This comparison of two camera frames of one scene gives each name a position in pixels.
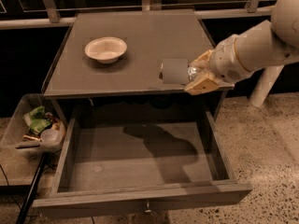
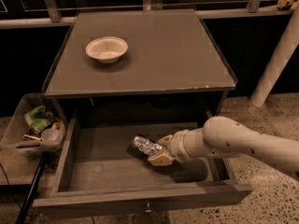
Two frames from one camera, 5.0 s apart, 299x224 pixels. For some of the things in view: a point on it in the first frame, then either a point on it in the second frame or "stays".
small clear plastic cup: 49,135 stays
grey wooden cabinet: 107,68 stays
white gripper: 224,61 -> 177,146
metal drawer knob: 148,210 stays
